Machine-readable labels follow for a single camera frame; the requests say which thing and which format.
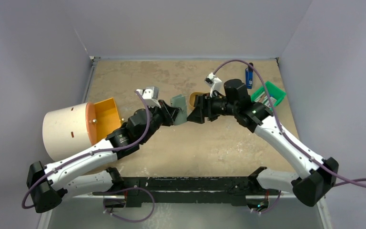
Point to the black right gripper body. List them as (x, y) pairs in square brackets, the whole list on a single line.
[(207, 107)]

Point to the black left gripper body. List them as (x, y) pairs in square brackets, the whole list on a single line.
[(165, 119)]

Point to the grey-green card holder wallet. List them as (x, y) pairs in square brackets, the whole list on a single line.
[(179, 101)]

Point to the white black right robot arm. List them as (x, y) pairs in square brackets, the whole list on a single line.
[(287, 145)]

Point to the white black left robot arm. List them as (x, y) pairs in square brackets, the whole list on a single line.
[(91, 155)]

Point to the tan oval tray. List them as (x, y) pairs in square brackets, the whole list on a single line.
[(192, 99)]

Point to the yellow drawer box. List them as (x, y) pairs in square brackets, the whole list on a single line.
[(107, 117)]

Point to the white red staple box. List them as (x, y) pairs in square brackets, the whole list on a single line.
[(267, 103)]

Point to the green plastic bin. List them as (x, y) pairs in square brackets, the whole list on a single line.
[(259, 95)]

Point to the white cylinder container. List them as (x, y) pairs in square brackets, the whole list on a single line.
[(70, 130)]

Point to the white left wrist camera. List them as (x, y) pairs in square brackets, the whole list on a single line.
[(150, 96)]

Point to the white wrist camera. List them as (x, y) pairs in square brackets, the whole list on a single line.
[(214, 83), (150, 96)]

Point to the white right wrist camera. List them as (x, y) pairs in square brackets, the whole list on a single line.
[(214, 83)]

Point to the black aluminium base frame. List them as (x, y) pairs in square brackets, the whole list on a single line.
[(251, 191)]

